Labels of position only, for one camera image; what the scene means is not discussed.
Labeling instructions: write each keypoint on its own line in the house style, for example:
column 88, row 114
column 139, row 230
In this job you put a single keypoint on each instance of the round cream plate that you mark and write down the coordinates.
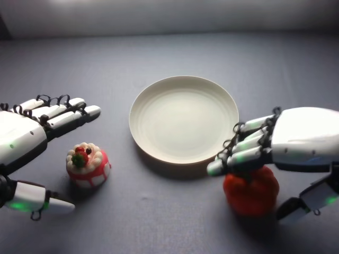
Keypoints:
column 184, row 120

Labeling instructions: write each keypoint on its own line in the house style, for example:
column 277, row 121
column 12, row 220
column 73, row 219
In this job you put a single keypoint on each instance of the toy cake with strawberry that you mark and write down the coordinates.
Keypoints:
column 87, row 165

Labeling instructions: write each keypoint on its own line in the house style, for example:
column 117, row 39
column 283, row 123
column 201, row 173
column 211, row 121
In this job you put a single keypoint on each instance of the grey table cloth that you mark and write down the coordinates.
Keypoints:
column 159, row 225

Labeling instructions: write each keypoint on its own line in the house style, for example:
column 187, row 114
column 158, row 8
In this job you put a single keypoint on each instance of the orange toy pumpkin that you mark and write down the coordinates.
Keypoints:
column 250, row 193

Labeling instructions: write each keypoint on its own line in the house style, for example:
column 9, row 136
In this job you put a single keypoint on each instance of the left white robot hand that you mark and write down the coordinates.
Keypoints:
column 21, row 140

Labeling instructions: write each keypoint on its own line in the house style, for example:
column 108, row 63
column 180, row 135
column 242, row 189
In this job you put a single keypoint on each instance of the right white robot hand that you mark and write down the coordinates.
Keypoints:
column 296, row 143

